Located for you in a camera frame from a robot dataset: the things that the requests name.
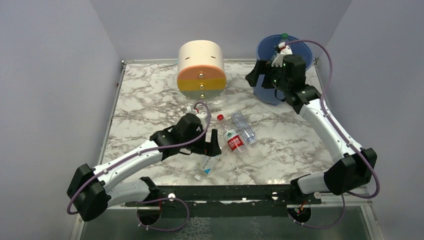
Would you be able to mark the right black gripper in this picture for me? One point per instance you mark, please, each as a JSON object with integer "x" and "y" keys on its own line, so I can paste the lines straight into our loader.
{"x": 262, "y": 77}

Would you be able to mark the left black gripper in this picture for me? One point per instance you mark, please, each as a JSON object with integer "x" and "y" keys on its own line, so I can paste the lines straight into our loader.
{"x": 208, "y": 145}

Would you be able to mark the green white label bottle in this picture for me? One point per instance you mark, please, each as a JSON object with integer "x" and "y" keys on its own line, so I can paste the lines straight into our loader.
{"x": 284, "y": 37}

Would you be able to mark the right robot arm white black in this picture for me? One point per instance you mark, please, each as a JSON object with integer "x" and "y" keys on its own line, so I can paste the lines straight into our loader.
{"x": 353, "y": 165}

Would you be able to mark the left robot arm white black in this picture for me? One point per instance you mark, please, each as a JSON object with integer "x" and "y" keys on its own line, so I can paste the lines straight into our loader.
{"x": 94, "y": 189}

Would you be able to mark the white suntory label bottle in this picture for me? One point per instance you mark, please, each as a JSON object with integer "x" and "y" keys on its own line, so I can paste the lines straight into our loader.
{"x": 205, "y": 166}

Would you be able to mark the red nongfu label bottle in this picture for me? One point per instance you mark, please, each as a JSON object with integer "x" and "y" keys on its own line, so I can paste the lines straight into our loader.
{"x": 231, "y": 136}

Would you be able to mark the clear blue tinted bottle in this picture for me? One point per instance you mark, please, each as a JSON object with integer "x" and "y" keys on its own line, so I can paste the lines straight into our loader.
{"x": 244, "y": 128}

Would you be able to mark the clear unlabelled bottle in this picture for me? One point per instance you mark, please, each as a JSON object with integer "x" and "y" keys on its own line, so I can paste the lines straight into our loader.
{"x": 214, "y": 104}

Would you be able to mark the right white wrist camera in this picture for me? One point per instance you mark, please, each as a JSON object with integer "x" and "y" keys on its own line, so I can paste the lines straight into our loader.
{"x": 278, "y": 60}

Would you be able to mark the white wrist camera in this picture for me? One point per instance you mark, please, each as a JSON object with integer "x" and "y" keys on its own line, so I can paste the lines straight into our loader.
{"x": 278, "y": 60}
{"x": 204, "y": 118}

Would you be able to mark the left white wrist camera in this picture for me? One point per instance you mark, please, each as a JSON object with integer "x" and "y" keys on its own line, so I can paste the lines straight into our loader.
{"x": 204, "y": 118}

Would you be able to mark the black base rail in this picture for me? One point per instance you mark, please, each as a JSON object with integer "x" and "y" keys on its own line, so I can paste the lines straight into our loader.
{"x": 219, "y": 201}

